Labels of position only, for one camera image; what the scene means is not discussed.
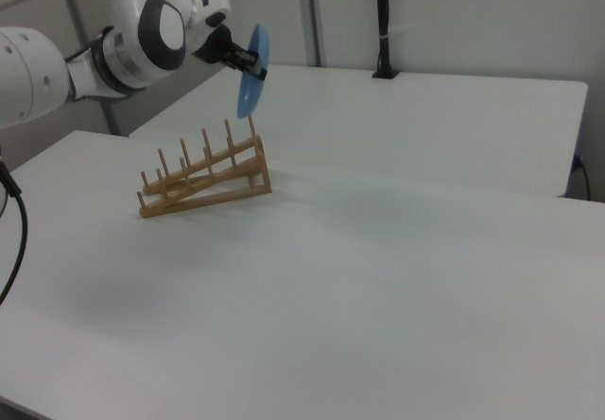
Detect blue round plate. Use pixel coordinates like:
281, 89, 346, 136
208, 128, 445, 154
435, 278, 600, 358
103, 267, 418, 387
235, 24, 271, 119

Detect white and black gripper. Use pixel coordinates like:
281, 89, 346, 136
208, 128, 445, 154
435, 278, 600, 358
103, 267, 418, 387
189, 0, 268, 81

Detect wooden plate rack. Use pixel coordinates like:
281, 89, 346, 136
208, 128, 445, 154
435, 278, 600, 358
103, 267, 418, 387
135, 115, 273, 220

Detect black camera pole with base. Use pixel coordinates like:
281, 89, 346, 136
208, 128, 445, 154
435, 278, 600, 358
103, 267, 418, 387
371, 0, 402, 80

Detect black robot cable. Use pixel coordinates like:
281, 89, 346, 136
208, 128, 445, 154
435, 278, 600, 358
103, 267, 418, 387
0, 145, 29, 307

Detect black wall cable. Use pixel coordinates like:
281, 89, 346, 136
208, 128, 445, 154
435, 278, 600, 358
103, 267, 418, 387
572, 153, 592, 201

